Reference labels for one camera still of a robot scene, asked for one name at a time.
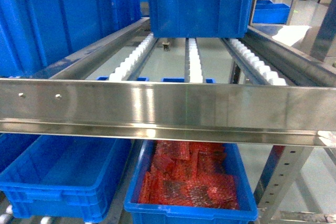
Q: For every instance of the blue bin with red bags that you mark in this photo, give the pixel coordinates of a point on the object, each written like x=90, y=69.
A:
x=151, y=213

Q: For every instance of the blue bin on upper shelf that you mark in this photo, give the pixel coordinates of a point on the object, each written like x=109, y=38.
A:
x=199, y=18

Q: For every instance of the empty blue bin beside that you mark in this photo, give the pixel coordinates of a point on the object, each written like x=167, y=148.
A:
x=66, y=176

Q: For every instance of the large blue bin upper left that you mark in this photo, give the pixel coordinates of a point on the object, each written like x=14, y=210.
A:
x=38, y=33

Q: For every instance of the red bubble wrap bags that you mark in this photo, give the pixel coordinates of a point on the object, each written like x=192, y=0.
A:
x=189, y=174

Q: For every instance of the stainless steel flow rack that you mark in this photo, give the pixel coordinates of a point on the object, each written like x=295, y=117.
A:
x=290, y=100

